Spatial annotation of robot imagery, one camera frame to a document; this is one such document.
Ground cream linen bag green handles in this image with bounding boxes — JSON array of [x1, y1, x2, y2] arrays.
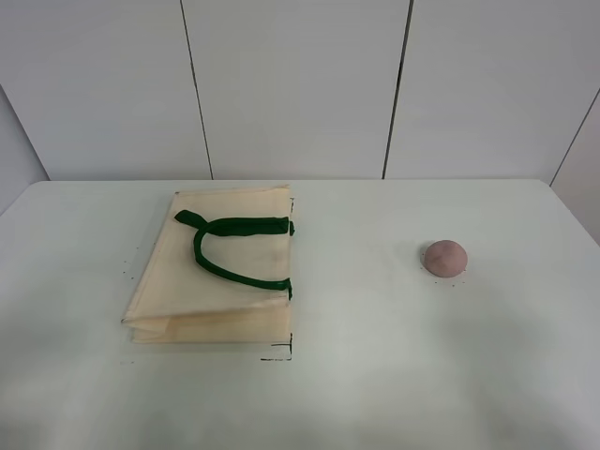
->
[[122, 186, 293, 344]]

